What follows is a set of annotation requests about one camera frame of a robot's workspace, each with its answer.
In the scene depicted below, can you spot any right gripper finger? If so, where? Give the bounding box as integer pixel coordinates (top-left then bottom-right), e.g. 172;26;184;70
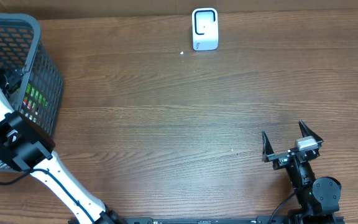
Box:
262;131;275;162
298;120;323;144

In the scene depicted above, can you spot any green snack packet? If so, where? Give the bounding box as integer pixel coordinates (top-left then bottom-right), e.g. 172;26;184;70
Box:
19;83;48;123

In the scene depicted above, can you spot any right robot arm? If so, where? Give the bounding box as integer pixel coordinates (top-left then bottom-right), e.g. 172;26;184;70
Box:
262;120;344;224

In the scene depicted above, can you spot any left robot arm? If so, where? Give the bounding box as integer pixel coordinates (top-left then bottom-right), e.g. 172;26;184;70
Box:
0;89;125;223

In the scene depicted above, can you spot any white barcode scanner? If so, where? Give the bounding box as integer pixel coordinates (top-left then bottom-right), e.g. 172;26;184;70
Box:
191;7;219;51

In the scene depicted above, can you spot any grey plastic mesh basket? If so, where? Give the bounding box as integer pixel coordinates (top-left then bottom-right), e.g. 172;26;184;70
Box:
0;13;63;172

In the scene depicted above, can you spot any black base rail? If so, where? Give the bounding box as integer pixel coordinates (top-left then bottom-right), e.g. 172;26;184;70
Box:
68;216;345;224

